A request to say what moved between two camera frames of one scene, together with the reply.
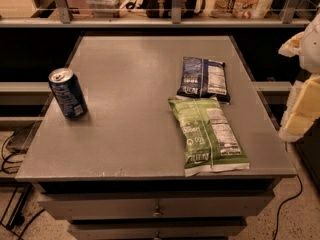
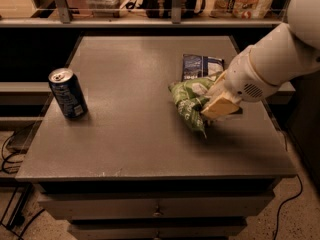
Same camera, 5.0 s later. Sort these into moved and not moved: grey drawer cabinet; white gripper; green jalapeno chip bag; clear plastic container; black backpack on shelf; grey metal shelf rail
Moved: white gripper; green jalapeno chip bag
Not moved: black backpack on shelf; grey metal shelf rail; clear plastic container; grey drawer cabinet
